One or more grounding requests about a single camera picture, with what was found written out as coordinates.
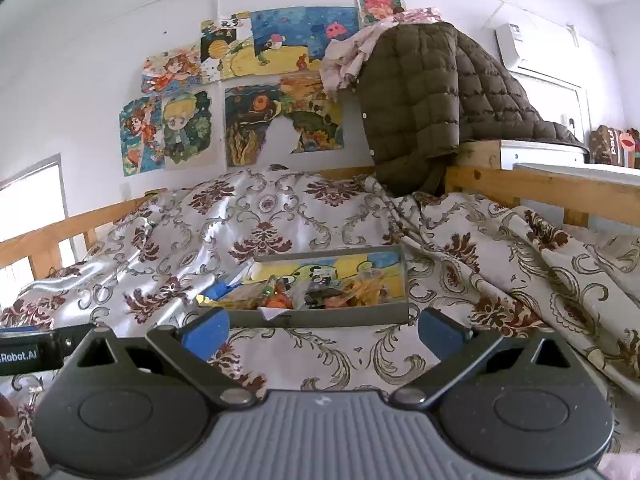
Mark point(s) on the grey tray with cartoon painting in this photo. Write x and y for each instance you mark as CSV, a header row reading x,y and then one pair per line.
x,y
315,282

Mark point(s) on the white cabinet top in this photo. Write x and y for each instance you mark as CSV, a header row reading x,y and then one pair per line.
x,y
560,159

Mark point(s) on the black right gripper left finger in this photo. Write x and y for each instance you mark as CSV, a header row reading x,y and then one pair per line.
x,y
188,349

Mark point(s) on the pink floral cloth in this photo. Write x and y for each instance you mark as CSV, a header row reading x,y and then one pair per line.
x,y
343,59

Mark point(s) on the floral satin bed cover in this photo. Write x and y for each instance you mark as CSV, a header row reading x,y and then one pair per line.
x,y
482,264

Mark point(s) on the torn swirl landscape poster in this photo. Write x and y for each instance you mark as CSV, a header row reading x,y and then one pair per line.
x,y
286,117

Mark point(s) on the olive quilted puffer jacket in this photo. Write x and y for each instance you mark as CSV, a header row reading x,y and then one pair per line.
x,y
428,88

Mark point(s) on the wooden bed frame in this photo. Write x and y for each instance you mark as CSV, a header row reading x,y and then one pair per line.
x,y
608,192

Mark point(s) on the gold foil snack wrapper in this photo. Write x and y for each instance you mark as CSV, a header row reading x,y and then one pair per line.
x,y
367,289

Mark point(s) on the window with white frame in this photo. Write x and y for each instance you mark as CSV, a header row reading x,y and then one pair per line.
x,y
33,198

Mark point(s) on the red haired girl poster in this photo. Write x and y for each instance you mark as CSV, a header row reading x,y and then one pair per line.
x,y
372,11

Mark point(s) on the planet space poster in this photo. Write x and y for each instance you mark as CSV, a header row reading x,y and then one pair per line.
x,y
227,48

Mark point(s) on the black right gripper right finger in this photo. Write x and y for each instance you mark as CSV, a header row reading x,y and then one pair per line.
x,y
460,351

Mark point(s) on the orange haired girl poster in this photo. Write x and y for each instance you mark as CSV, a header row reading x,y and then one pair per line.
x,y
172,70

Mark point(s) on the brown patterned bag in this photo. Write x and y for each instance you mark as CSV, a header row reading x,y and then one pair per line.
x,y
610,146

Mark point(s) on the orange round snack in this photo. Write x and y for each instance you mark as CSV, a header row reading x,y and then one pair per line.
x,y
278,300

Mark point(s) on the white air conditioner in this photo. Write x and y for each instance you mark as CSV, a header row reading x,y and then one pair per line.
x,y
548,51

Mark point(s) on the anime children poster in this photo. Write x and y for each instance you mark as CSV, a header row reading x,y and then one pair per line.
x,y
174,133

